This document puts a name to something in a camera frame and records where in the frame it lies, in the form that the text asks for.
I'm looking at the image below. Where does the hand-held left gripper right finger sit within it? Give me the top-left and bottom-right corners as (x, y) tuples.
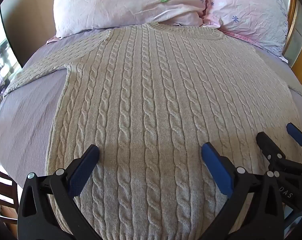
(201, 142), (287, 240)

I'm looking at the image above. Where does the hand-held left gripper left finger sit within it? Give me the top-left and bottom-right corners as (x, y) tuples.
(17, 144), (100, 240)

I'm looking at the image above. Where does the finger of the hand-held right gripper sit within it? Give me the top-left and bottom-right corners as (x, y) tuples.
(286, 123), (302, 147)
(256, 131), (302, 174)

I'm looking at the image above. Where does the cream cable knit sweater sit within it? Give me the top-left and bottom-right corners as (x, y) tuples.
(2, 22), (302, 240)

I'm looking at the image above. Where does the lavender bed sheet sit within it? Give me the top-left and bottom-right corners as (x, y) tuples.
(0, 29), (302, 188)

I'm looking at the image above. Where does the wooden chair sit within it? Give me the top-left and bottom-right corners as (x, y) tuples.
(0, 152), (20, 227)

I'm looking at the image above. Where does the wooden headboard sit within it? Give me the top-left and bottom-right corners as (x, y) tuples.
(283, 0), (302, 87)

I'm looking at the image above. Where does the window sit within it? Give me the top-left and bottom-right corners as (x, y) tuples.
(0, 5), (23, 96)

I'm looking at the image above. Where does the pink floral pillow with tree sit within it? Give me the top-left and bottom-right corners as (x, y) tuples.
(52, 0), (209, 38)

